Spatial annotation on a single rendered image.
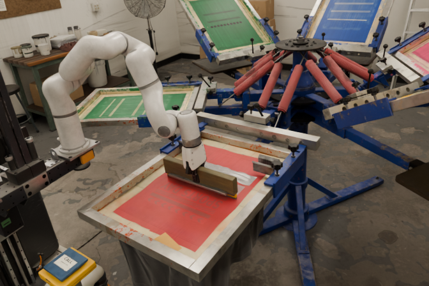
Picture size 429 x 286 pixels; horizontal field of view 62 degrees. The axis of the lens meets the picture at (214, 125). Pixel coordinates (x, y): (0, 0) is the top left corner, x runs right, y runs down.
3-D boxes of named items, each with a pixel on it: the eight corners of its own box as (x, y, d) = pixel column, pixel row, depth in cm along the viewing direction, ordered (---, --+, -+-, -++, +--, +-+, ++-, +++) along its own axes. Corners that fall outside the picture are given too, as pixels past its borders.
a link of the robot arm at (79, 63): (83, 22, 119) (108, 13, 136) (30, 92, 135) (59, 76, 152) (116, 52, 122) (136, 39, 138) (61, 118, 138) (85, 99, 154)
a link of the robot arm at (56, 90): (46, 119, 141) (34, 80, 134) (64, 106, 152) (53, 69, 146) (68, 119, 139) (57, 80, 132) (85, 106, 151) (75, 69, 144)
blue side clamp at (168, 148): (169, 163, 171) (166, 150, 168) (161, 161, 174) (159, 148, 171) (205, 137, 193) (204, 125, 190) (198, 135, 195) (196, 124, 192)
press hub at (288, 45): (311, 243, 243) (322, 46, 185) (260, 224, 264) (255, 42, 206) (330, 210, 271) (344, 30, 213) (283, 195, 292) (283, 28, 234)
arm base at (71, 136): (48, 149, 151) (37, 115, 145) (72, 136, 161) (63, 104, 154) (72, 156, 144) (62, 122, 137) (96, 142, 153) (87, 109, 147)
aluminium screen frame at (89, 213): (199, 283, 106) (198, 273, 104) (78, 218, 138) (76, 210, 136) (302, 159, 163) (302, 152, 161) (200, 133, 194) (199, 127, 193)
